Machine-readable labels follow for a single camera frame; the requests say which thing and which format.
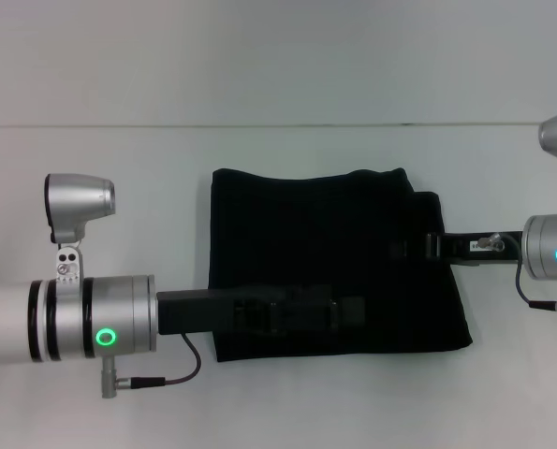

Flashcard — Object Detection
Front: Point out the black shirt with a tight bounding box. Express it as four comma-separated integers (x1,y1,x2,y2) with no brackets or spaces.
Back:
210,167,475,364

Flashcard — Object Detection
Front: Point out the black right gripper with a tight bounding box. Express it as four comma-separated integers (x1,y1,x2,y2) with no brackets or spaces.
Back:
388,229,528,268

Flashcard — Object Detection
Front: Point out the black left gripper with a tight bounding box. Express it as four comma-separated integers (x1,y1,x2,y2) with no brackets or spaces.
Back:
155,283,366,338

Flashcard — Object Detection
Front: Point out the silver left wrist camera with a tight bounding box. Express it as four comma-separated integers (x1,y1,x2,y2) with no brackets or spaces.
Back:
43,173,117,284

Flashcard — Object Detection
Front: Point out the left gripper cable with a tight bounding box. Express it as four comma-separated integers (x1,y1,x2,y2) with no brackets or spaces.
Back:
98,332,202,400

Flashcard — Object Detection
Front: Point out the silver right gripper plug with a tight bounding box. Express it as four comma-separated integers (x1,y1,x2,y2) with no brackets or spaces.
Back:
476,233,506,252

